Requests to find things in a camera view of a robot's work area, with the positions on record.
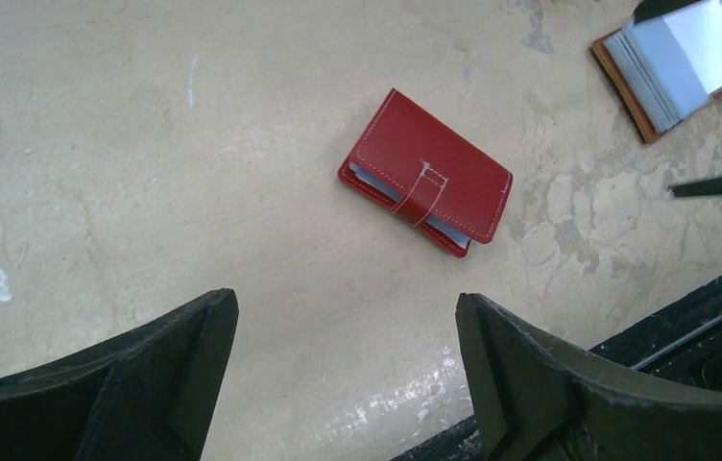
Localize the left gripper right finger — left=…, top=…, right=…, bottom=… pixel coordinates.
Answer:
left=455, top=294, right=722, bottom=460

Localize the red leather card holder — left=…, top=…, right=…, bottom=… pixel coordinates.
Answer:
left=337, top=88, right=513, bottom=257

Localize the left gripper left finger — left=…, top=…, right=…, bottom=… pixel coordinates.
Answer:
left=0, top=289, right=239, bottom=460

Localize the brown open card holder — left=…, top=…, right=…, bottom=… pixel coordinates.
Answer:
left=590, top=1, right=722, bottom=144

